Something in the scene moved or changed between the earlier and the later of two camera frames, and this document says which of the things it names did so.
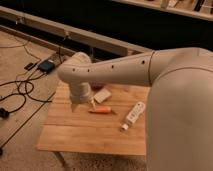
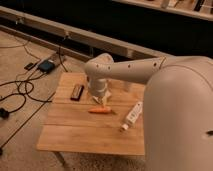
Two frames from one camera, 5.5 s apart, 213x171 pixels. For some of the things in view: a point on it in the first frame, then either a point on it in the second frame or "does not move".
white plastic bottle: [134, 115] does not move
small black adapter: [28, 66] does not move
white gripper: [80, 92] to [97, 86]
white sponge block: [102, 95] does not move
